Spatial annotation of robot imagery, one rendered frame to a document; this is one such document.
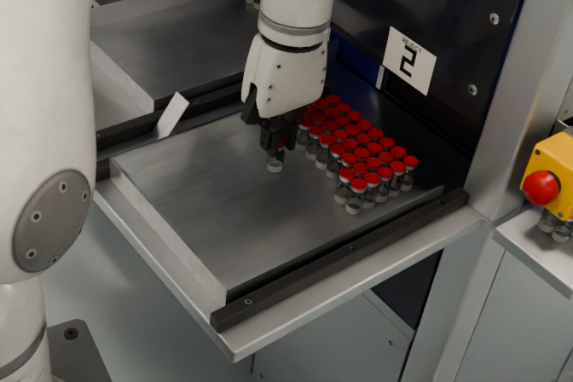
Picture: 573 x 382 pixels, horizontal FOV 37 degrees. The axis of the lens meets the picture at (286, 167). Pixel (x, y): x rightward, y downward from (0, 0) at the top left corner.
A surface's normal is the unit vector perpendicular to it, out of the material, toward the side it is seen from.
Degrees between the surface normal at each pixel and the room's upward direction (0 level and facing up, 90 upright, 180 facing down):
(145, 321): 0
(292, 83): 92
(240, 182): 0
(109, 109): 0
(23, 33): 52
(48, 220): 79
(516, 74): 90
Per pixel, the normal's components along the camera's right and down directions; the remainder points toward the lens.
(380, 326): -0.78, 0.33
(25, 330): 0.88, 0.33
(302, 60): 0.59, 0.57
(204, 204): 0.11, -0.77
